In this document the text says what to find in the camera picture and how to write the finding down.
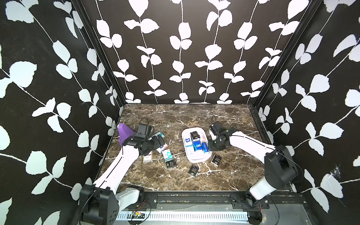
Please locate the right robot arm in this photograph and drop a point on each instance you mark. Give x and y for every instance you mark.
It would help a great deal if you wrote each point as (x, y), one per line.
(279, 167)

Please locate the teal bear tissue pack back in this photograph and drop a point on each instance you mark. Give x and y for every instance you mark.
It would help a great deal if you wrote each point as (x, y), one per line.
(160, 133)

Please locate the white perforated cable duct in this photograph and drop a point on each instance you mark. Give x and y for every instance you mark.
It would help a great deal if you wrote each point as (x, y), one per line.
(185, 216)

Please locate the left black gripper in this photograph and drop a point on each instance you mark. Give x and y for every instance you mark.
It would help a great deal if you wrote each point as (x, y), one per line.
(157, 143)

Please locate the white plastic storage box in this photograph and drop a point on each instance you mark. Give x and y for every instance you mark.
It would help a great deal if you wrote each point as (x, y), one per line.
(198, 156)

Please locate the black Face tissue pack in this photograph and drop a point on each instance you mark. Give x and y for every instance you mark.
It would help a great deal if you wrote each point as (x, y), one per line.
(195, 136)

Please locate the black tissue pack front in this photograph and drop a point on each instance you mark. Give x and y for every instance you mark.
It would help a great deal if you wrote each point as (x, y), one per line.
(193, 171)

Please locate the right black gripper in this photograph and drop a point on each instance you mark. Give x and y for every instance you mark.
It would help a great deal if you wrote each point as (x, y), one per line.
(211, 147)

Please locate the dark blue Tempo tissue pack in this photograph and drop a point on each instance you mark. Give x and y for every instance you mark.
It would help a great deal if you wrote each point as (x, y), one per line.
(197, 146)

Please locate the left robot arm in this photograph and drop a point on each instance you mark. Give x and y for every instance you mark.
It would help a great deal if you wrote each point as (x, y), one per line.
(100, 203)

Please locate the teal bear tissue pack front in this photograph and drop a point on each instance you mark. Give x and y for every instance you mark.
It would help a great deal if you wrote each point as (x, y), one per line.
(167, 155)

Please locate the blue patterned tissue pack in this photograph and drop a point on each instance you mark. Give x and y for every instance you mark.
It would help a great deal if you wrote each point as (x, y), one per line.
(205, 147)

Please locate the black mounting rail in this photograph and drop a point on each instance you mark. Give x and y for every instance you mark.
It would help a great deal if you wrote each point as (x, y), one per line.
(236, 199)

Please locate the white red tissue pack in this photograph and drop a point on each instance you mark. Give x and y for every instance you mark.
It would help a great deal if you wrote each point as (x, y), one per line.
(148, 158)

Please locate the teal bear tissue pack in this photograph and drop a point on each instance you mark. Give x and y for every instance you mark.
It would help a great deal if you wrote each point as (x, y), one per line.
(167, 155)
(160, 133)

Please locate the purple plastic object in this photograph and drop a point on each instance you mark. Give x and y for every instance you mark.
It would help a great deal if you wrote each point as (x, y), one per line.
(124, 133)

